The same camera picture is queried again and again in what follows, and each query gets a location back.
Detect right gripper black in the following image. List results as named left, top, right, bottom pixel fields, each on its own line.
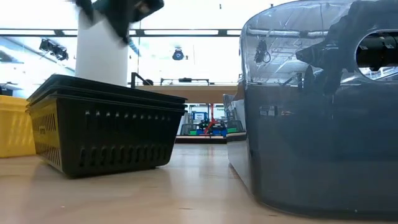
left=295, top=0, right=398, bottom=94

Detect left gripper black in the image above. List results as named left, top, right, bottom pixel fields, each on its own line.
left=93, top=0, right=165, bottom=44

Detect black slotted plastic basket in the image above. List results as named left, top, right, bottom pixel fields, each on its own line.
left=32, top=73, right=187, bottom=103
left=27, top=81, right=187, bottom=108
left=26, top=90, right=187, bottom=179

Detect grey translucent plastic basket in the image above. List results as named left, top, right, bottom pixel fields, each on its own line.
left=226, top=0, right=398, bottom=218

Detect yellow slotted plastic basket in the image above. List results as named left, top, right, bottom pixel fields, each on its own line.
left=0, top=95, right=37, bottom=159

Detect blue round hanging device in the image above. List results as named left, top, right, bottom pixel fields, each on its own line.
left=172, top=47, right=185, bottom=62

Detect black ceiling spotlight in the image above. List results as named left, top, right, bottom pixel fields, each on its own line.
left=39, top=39, right=69, bottom=62

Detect background workstation with bins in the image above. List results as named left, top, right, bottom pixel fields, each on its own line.
left=180, top=104, right=228, bottom=138

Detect wooden shelf with black frame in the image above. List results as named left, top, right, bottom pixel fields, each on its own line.
left=130, top=72, right=246, bottom=105

